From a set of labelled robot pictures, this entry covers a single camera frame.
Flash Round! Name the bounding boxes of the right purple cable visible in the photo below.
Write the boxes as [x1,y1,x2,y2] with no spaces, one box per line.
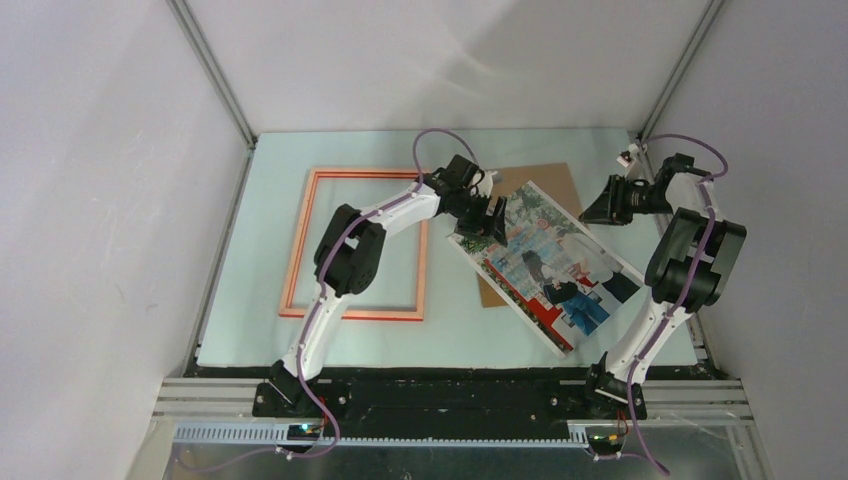
[622,133,730,477]

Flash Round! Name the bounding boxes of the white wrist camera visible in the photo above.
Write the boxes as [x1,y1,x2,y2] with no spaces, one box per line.
[470,170,498,198]
[616,143,644,168]

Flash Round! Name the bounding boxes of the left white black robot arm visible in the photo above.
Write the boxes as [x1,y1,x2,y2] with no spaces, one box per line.
[269,155,507,417]

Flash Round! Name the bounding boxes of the brown cardboard backing board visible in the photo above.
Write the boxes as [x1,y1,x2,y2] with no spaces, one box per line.
[477,163,582,308]

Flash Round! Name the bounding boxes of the aluminium front rail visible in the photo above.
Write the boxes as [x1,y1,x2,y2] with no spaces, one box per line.
[152,379,755,448]

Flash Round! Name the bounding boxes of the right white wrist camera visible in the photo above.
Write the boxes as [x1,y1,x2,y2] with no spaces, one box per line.
[616,143,644,168]

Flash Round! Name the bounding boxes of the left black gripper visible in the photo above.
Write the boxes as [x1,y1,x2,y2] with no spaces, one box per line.
[450,191,507,248]

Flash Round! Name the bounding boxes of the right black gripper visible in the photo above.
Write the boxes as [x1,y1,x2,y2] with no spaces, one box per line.
[578,174,673,226]

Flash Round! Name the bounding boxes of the colourful printed photo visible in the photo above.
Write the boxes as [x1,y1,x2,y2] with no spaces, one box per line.
[450,182,644,356]

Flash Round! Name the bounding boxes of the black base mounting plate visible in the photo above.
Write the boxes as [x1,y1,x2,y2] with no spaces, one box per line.
[252,367,647,434]

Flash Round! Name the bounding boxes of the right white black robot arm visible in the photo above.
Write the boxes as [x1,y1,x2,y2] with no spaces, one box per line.
[579,153,747,418]

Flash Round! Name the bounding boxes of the orange wooden picture frame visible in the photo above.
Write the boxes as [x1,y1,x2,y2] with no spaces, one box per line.
[277,167,429,322]

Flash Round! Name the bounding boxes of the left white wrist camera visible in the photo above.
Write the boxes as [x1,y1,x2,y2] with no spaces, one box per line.
[470,170,498,198]

